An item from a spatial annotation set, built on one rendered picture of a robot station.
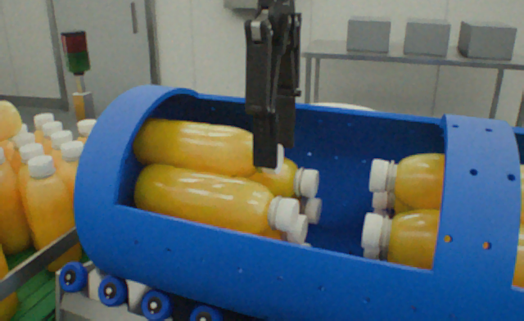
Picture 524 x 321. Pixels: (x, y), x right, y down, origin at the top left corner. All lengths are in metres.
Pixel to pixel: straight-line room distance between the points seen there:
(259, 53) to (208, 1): 3.66
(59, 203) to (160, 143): 0.25
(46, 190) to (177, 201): 0.29
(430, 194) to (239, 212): 0.21
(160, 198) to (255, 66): 0.20
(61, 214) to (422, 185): 0.56
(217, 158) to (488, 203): 0.31
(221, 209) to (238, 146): 0.08
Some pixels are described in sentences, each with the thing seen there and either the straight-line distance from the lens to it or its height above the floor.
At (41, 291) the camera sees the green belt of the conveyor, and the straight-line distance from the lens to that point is 0.79.
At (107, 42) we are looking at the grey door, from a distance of 4.59.
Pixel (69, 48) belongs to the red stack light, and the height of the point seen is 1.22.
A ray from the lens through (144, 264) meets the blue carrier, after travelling 0.51.
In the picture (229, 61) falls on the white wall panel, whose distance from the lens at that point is 4.08.
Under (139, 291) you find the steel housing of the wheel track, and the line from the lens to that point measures 0.69.
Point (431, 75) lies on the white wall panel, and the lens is 3.94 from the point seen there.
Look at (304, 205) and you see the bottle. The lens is 0.63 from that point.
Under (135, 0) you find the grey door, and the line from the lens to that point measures 4.36.
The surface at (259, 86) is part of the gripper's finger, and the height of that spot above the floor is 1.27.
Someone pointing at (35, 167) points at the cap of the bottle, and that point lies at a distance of 0.74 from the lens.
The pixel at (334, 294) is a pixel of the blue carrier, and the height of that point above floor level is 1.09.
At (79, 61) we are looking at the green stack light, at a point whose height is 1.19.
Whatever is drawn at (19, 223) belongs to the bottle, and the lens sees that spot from 0.87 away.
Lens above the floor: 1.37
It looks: 22 degrees down
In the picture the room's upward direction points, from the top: straight up
